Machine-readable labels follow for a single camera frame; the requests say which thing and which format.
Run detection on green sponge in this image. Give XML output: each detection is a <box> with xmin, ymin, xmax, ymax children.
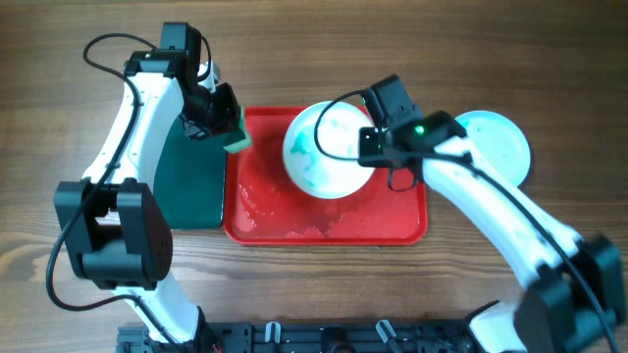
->
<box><xmin>223</xmin><ymin>106</ymin><xmax>251</xmax><ymax>154</ymax></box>

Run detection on white plate with stain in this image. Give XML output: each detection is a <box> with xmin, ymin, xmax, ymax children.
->
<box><xmin>282</xmin><ymin>101</ymin><xmax>374</xmax><ymax>199</ymax></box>

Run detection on light blue plate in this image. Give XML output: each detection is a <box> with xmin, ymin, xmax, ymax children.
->
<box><xmin>456</xmin><ymin>110</ymin><xmax>532</xmax><ymax>186</ymax></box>

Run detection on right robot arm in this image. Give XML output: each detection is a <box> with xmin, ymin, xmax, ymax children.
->
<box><xmin>358</xmin><ymin>76</ymin><xmax>627</xmax><ymax>352</ymax></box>

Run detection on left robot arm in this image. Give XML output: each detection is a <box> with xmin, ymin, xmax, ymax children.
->
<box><xmin>51</xmin><ymin>22</ymin><xmax>251</xmax><ymax>352</ymax></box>

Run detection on dark green tray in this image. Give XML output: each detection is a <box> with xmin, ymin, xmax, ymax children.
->
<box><xmin>153</xmin><ymin>120</ymin><xmax>227</xmax><ymax>230</ymax></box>

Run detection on red plastic tray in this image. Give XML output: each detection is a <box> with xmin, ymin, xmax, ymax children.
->
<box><xmin>224</xmin><ymin>106</ymin><xmax>428</xmax><ymax>246</ymax></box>

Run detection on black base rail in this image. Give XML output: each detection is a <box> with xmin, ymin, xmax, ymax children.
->
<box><xmin>116</xmin><ymin>320</ymin><xmax>479</xmax><ymax>353</ymax></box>

